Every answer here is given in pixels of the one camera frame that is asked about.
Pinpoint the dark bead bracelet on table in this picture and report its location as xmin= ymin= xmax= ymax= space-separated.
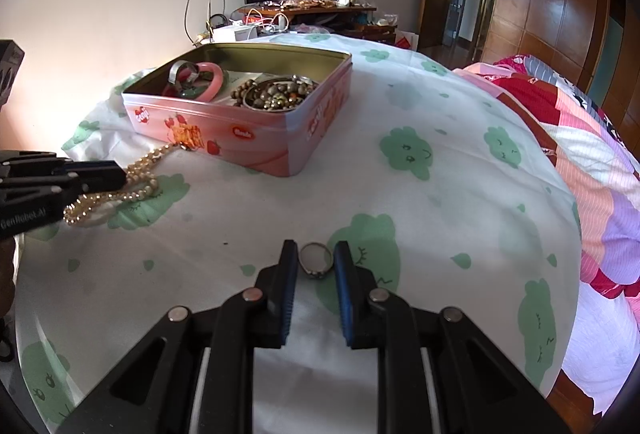
xmin=242 ymin=74 xmax=321 ymax=113

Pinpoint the pink bangle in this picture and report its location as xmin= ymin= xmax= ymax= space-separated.
xmin=172 ymin=62 xmax=226 ymax=103

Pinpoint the brown wooden bead bracelet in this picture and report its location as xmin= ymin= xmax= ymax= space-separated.
xmin=230 ymin=78 xmax=261 ymax=107

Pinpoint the pink tin box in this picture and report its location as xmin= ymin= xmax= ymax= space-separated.
xmin=121 ymin=42 xmax=353 ymax=178

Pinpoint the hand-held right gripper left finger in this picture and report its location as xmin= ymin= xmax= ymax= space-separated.
xmin=55 ymin=239 xmax=301 ymax=434

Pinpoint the green jade bangle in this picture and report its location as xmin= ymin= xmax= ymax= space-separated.
xmin=175 ymin=71 xmax=231 ymax=99

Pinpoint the white box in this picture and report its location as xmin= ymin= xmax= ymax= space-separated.
xmin=212 ymin=24 xmax=258 ymax=43

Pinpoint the wooden wardrobe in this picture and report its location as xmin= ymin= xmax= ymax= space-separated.
xmin=480 ymin=0 xmax=640 ymax=104

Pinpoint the bed with patchwork quilt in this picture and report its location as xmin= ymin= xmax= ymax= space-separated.
xmin=452 ymin=54 xmax=640 ymax=415

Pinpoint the silver mesh bracelet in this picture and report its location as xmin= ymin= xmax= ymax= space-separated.
xmin=167 ymin=60 xmax=201 ymax=89

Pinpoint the silver ring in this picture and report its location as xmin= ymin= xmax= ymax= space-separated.
xmin=298 ymin=241 xmax=333 ymax=281

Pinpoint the gold ball bead bracelet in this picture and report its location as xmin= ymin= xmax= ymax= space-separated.
xmin=250 ymin=78 xmax=313 ymax=112

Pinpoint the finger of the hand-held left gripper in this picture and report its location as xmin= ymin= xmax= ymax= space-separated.
xmin=47 ymin=184 xmax=91 ymax=209
xmin=65 ymin=160 xmax=127 ymax=193

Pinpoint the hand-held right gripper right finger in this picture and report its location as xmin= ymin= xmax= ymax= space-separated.
xmin=332 ymin=241 xmax=571 ymax=434

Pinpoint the pearl necklace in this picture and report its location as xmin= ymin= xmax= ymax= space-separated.
xmin=62 ymin=141 xmax=193 ymax=227

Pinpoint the wooden cabinet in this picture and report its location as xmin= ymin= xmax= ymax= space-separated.
xmin=235 ymin=4 xmax=398 ymax=45

